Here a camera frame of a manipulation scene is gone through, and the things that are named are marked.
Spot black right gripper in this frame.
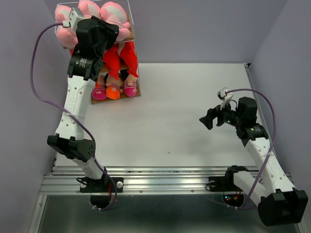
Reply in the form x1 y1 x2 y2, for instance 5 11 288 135
198 98 243 130

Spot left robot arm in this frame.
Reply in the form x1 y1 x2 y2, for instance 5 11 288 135
47 16 119 191

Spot boy doll magenta pants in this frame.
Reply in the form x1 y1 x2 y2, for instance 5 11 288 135
92 74 107 100

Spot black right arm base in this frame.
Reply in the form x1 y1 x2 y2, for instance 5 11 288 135
206 165 248 207

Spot red shark plush mouth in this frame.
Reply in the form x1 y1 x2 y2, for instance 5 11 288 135
103 45 120 80

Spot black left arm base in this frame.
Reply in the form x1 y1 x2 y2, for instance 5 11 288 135
76 173 124 212

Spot red whale plush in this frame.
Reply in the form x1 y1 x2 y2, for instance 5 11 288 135
117 41 139 77

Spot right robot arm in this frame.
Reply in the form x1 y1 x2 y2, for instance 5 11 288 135
199 97 308 226

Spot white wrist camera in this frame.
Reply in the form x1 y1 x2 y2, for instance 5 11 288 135
62 8 85 31
217 87 233 110

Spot pink pig plush top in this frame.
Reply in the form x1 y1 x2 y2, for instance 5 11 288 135
78 0 101 18

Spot large pink striped pig plush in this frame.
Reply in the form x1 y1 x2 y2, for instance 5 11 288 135
54 5 78 49

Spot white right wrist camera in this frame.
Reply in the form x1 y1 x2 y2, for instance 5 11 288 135
217 87 233 110

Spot boy doll orange pants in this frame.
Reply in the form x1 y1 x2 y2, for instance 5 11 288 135
105 74 123 100

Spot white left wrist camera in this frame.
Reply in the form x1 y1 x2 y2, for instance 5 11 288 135
62 8 85 31

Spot pink pig plush bottom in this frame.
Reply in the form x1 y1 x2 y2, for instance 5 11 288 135
100 1 131 42

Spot white wire wooden shelf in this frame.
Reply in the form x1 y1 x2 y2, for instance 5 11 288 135
54 0 140 104

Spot boy doll magenta striped shirt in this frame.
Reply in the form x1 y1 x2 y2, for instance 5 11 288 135
120 69 138 97

